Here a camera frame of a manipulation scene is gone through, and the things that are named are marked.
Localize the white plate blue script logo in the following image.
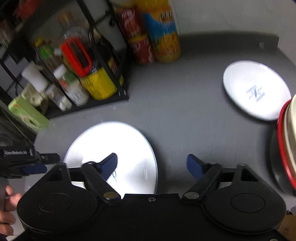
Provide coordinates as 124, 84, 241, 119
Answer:
64, 121, 158, 196

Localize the black metal kitchen rack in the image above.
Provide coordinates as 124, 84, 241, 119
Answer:
1, 1, 128, 119

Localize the white top oil dispenser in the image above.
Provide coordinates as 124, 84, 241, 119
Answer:
21, 61, 49, 93

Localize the clear spice shaker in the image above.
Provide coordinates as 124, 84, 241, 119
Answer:
45, 84, 72, 111

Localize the small white label jar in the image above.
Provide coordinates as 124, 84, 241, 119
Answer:
64, 79, 89, 106

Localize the person's hand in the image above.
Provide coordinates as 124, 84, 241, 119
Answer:
1, 185, 23, 237

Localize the green tea carton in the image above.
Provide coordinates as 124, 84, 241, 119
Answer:
8, 95, 49, 133

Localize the orange juice bottle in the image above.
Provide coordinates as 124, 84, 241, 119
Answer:
136, 1, 181, 63

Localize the green label sauce bottle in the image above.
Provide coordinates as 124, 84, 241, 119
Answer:
34, 37, 63, 76

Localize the large soy sauce bottle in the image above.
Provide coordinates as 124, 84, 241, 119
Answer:
59, 12, 124, 100

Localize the cream bowl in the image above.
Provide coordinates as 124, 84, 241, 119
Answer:
287, 95, 296, 156

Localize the white cap green bottle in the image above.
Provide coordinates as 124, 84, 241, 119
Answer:
53, 64, 79, 92

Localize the red cola can lower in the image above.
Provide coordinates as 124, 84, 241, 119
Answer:
129, 34, 154, 65

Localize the red and black bowl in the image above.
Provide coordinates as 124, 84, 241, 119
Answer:
268, 100, 295, 196

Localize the red cola can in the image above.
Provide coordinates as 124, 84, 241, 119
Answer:
115, 5, 145, 39
129, 34, 154, 65

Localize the small white plate cross logo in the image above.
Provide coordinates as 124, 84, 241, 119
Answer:
223, 60, 292, 121

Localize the cardboard box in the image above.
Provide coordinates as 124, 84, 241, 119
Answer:
278, 215, 296, 241

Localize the red cola can upper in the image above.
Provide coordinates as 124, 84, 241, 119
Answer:
115, 5, 145, 39

